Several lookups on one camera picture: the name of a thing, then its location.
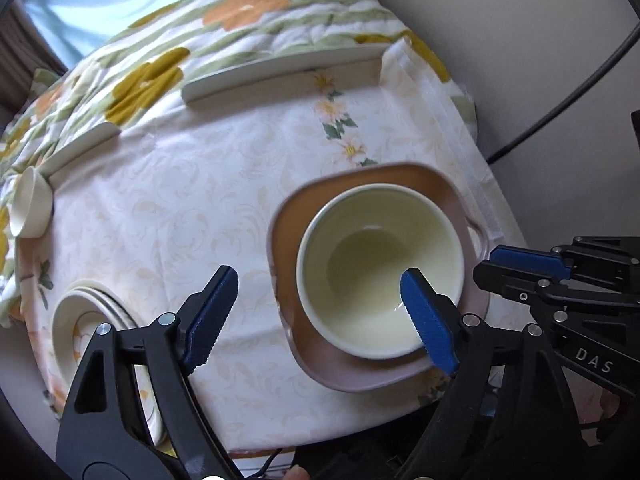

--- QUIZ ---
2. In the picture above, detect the white duck plate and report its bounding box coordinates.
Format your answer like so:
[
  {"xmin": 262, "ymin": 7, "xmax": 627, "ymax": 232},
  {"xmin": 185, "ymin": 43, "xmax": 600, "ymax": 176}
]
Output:
[{"xmin": 50, "ymin": 278, "xmax": 170, "ymax": 449}]

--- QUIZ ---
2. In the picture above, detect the cream round bowl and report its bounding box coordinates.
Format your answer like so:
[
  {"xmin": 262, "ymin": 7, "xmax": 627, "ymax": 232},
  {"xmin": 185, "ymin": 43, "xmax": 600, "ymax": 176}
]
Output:
[{"xmin": 296, "ymin": 183, "xmax": 465, "ymax": 360}]

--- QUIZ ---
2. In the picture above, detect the person's right hand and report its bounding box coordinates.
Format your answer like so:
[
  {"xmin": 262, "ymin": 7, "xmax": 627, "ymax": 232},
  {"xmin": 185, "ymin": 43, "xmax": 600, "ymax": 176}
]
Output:
[{"xmin": 282, "ymin": 465, "xmax": 310, "ymax": 480}]

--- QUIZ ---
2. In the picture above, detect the cream patterned tablecloth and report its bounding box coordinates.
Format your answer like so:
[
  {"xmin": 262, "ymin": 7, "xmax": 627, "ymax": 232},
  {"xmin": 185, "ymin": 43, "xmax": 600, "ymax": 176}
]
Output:
[{"xmin": 14, "ymin": 41, "xmax": 622, "ymax": 461}]

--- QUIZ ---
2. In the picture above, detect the small white cup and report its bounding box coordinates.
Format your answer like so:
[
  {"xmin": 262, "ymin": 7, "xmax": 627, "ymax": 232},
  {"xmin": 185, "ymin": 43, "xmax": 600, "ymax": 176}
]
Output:
[{"xmin": 9, "ymin": 167, "xmax": 53, "ymax": 238}]

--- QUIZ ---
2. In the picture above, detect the white tray edge right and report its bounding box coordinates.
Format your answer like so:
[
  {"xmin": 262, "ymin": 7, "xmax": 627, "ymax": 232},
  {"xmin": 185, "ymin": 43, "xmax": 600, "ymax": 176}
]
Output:
[{"xmin": 181, "ymin": 44, "xmax": 388, "ymax": 104}]

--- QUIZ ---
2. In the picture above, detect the floral quilt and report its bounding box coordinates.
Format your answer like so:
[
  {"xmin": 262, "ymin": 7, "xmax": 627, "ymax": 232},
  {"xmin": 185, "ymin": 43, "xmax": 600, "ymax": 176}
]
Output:
[{"xmin": 1, "ymin": 0, "xmax": 450, "ymax": 326}]

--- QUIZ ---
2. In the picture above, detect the brown curtain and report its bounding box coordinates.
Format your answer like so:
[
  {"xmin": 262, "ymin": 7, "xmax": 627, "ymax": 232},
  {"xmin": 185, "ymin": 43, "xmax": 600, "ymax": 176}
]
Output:
[{"xmin": 0, "ymin": 0, "xmax": 67, "ymax": 114}]

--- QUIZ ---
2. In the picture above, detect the black cable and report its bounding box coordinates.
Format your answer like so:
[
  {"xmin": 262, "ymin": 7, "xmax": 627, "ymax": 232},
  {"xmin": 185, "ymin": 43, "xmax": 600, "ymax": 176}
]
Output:
[{"xmin": 485, "ymin": 19, "xmax": 640, "ymax": 166}]

